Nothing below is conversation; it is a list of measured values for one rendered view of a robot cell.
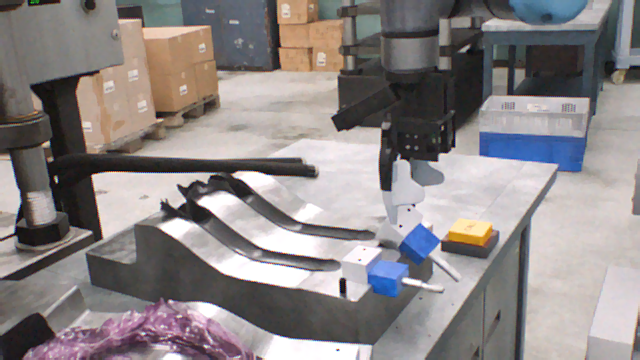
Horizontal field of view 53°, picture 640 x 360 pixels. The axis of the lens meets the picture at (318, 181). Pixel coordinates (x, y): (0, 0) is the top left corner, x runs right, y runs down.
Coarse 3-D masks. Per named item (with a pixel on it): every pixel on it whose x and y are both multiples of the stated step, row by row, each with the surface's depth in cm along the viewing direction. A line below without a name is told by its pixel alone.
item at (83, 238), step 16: (0, 224) 139; (0, 240) 132; (16, 240) 130; (80, 240) 130; (0, 256) 123; (16, 256) 123; (32, 256) 122; (48, 256) 124; (64, 256) 127; (0, 272) 117; (16, 272) 118; (32, 272) 121
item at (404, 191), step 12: (396, 168) 87; (408, 168) 86; (396, 180) 87; (408, 180) 86; (384, 192) 87; (396, 192) 87; (408, 192) 86; (420, 192) 85; (384, 204) 88; (396, 204) 87; (396, 216) 89
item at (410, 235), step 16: (400, 208) 92; (384, 224) 91; (400, 224) 90; (416, 224) 91; (384, 240) 93; (400, 240) 90; (416, 240) 91; (432, 240) 91; (416, 256) 91; (432, 256) 91; (448, 272) 90
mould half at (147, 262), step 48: (288, 192) 111; (144, 240) 96; (192, 240) 93; (288, 240) 99; (336, 240) 97; (144, 288) 100; (192, 288) 94; (240, 288) 89; (288, 288) 84; (336, 288) 82; (288, 336) 87; (336, 336) 82
